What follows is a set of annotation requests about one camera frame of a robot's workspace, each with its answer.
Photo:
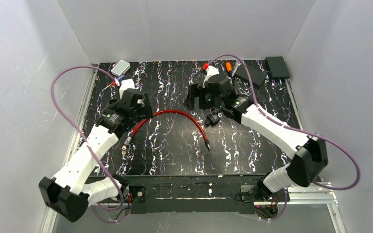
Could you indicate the aluminium frame rail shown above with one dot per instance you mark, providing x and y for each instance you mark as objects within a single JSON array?
[{"x": 51, "y": 215}]

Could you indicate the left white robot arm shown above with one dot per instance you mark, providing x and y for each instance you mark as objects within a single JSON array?
[{"x": 66, "y": 192}]

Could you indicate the black padlock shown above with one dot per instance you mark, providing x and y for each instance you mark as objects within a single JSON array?
[{"x": 213, "y": 118}]

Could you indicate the black flat box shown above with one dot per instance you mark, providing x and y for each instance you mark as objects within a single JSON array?
[{"x": 257, "y": 76}]

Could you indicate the orange-handled screwdriver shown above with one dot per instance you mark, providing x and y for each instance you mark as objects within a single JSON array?
[{"x": 229, "y": 69}]

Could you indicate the black box in corner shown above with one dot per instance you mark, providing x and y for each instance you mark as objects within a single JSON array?
[{"x": 277, "y": 68}]

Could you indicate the red blue pen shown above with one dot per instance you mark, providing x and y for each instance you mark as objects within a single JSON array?
[{"x": 115, "y": 82}]

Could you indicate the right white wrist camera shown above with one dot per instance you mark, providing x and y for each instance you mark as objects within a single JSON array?
[{"x": 209, "y": 72}]

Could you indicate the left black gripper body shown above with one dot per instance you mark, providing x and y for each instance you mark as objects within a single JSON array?
[{"x": 134, "y": 98}]

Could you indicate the white rectangular box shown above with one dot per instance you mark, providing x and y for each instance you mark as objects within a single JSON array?
[{"x": 120, "y": 68}]

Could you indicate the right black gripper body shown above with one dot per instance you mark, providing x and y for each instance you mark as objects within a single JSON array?
[{"x": 208, "y": 91}]

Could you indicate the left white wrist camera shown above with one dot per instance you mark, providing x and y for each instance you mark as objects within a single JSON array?
[{"x": 125, "y": 85}]

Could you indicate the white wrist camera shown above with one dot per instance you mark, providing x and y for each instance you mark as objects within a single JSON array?
[
  {"x": 125, "y": 85},
  {"x": 209, "y": 72}
]

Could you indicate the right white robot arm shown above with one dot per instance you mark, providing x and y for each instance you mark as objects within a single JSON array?
[{"x": 307, "y": 154}]

